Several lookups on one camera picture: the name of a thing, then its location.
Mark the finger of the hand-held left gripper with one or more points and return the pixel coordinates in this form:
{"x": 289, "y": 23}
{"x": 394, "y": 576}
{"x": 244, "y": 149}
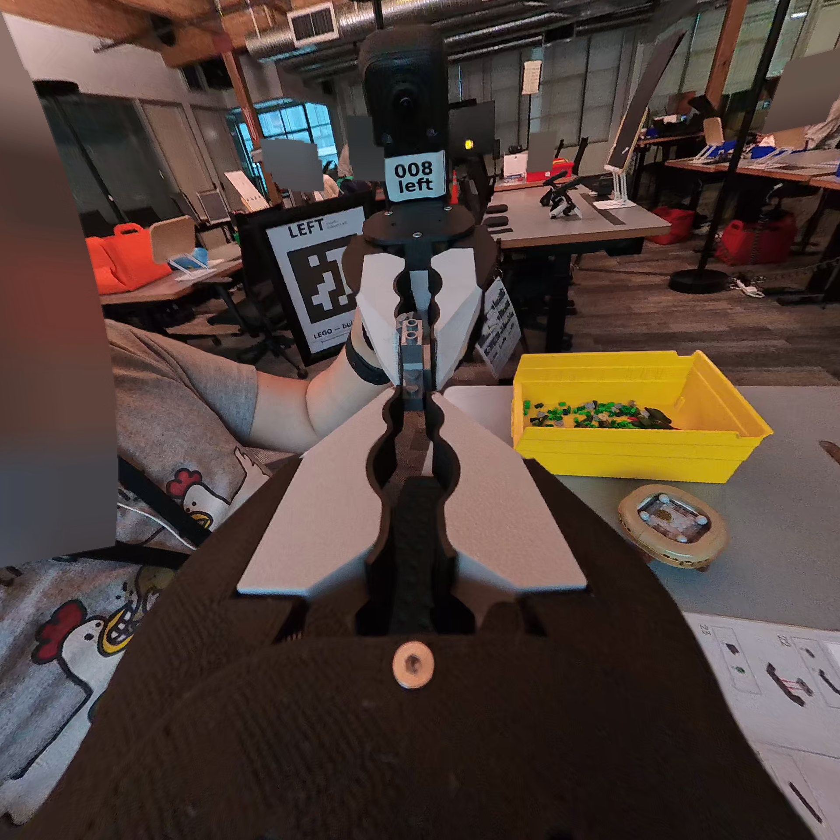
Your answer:
{"x": 377, "y": 295}
{"x": 456, "y": 302}

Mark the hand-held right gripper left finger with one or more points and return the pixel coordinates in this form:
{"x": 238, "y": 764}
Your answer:
{"x": 315, "y": 525}

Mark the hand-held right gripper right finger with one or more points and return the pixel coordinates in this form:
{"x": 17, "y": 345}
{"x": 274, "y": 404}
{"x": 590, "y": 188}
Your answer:
{"x": 512, "y": 525}

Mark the long studded toy brick plate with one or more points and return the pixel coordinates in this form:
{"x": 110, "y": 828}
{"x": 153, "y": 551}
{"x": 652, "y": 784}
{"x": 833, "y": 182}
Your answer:
{"x": 412, "y": 367}

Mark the person's left forearm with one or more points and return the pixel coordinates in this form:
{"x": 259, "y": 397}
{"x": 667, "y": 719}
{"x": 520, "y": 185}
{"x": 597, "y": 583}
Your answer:
{"x": 308, "y": 407}

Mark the grey desk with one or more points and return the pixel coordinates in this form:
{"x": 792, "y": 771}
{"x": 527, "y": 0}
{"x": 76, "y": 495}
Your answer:
{"x": 774, "y": 538}

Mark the white printed card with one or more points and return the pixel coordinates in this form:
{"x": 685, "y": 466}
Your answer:
{"x": 499, "y": 321}

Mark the black framed marker sign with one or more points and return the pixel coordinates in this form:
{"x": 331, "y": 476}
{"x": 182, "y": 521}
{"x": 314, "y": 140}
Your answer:
{"x": 308, "y": 262}

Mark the black pole with disc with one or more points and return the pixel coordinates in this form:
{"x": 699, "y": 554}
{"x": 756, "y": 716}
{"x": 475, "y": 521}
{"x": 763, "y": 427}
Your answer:
{"x": 379, "y": 13}

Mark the black monitor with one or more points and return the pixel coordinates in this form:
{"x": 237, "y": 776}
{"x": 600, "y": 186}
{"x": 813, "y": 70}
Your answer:
{"x": 476, "y": 124}

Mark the orange traffic cone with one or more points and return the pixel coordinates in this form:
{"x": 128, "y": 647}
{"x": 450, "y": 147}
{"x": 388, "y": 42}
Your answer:
{"x": 453, "y": 193}

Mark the white air vent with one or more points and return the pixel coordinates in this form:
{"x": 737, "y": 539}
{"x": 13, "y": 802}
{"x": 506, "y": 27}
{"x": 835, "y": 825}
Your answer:
{"x": 312, "y": 25}

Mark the black office chair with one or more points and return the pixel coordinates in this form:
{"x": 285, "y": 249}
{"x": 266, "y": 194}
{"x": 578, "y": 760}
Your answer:
{"x": 269, "y": 315}

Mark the yellow plastic bin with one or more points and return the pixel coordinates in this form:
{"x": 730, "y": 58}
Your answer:
{"x": 623, "y": 456}

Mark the grey background table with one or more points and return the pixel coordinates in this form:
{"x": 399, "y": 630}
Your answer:
{"x": 564, "y": 226}

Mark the pile of small toy bricks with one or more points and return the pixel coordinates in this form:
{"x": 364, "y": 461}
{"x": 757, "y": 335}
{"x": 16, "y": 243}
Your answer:
{"x": 590, "y": 415}

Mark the black and white tool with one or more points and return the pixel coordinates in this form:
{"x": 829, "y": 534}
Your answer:
{"x": 561, "y": 200}

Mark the tan round brick model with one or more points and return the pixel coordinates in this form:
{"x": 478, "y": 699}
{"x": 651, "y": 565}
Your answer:
{"x": 673, "y": 522}

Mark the beige document stand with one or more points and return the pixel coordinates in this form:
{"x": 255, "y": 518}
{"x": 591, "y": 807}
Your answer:
{"x": 174, "y": 239}

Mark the red bag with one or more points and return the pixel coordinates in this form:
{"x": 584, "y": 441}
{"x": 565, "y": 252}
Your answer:
{"x": 673, "y": 226}
{"x": 754, "y": 243}

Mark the tall black panel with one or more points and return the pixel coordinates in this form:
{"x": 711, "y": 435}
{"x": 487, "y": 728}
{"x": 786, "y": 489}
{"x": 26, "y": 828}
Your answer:
{"x": 646, "y": 105}

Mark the black pole with round base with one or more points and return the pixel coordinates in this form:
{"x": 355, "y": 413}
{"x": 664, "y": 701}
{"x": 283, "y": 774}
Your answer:
{"x": 699, "y": 281}

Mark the orange bag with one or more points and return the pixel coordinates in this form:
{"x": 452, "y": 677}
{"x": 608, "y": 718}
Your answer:
{"x": 128, "y": 259}

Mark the white power strip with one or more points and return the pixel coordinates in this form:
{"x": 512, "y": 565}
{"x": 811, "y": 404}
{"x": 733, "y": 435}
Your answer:
{"x": 748, "y": 287}

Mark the wooden background table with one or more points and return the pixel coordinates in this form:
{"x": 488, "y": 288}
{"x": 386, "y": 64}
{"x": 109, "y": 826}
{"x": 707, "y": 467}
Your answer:
{"x": 735, "y": 167}

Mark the open building instruction booklet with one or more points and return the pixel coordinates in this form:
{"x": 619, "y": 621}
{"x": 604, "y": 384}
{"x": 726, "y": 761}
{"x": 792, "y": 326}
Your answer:
{"x": 774, "y": 722}

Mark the silver ceiling duct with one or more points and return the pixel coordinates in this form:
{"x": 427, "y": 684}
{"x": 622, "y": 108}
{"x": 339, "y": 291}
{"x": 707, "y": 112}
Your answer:
{"x": 275, "y": 43}

